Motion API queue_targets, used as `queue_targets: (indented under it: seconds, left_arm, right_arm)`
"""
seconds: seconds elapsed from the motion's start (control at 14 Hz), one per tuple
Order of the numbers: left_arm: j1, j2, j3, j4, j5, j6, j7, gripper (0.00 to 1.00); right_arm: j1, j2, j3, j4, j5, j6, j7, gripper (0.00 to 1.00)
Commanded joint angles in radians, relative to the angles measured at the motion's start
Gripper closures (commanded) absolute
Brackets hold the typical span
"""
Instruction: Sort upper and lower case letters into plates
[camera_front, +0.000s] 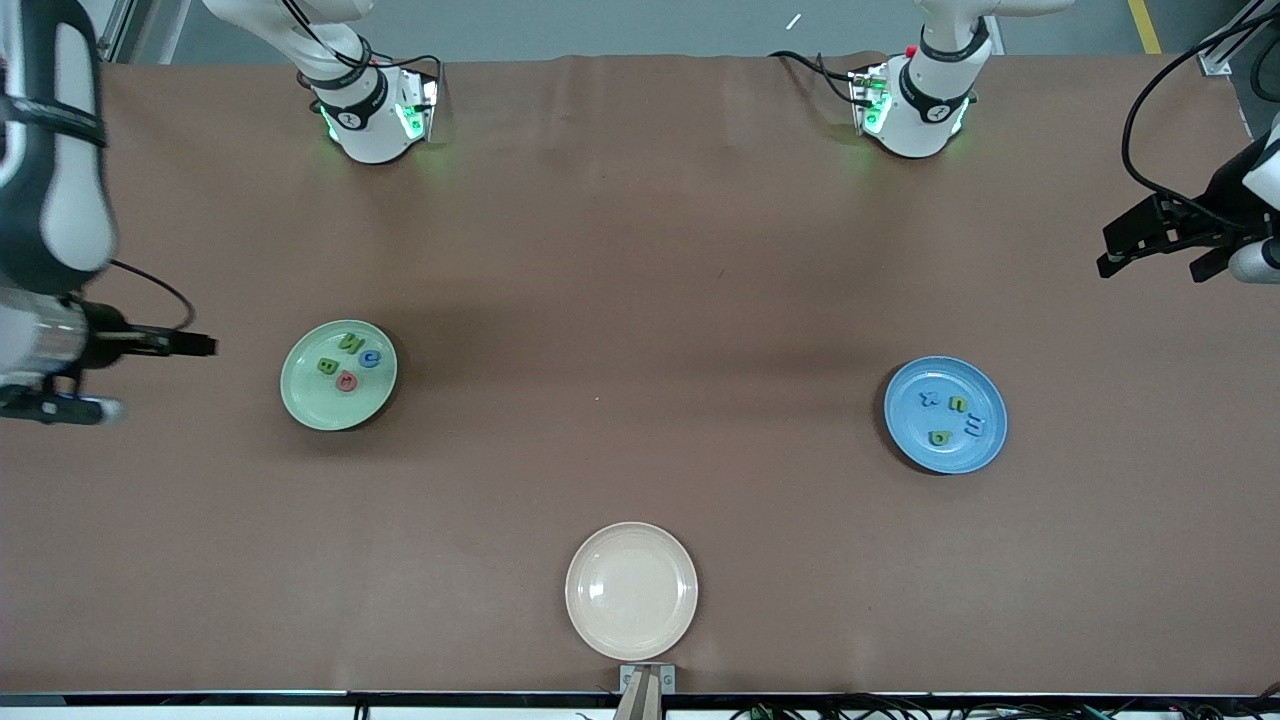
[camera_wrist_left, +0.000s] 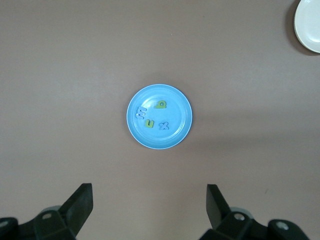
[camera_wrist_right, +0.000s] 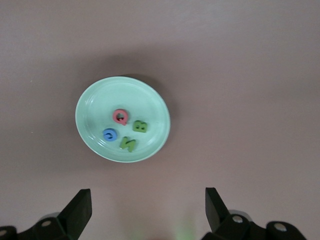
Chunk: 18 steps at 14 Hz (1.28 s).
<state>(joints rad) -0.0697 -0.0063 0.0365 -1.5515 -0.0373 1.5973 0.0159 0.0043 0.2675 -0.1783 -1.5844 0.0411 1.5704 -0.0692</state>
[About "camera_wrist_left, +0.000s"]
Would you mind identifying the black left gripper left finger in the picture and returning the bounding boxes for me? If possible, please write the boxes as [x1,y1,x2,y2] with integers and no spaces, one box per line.
[0,183,94,240]

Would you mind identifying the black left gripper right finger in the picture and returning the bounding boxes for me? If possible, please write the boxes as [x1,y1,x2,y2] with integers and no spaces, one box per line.
[201,184,311,240]

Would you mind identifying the blue letter m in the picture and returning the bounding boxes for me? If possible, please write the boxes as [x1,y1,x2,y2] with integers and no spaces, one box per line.
[135,105,147,120]

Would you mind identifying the blue plate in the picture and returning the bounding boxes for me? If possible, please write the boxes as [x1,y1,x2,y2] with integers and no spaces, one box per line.
[125,83,194,150]

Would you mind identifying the brown table cover sheet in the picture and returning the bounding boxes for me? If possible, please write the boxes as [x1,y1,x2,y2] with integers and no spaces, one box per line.
[0,0,320,240]

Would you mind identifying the beige plate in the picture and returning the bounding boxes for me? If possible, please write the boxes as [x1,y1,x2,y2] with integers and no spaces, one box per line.
[293,0,320,54]

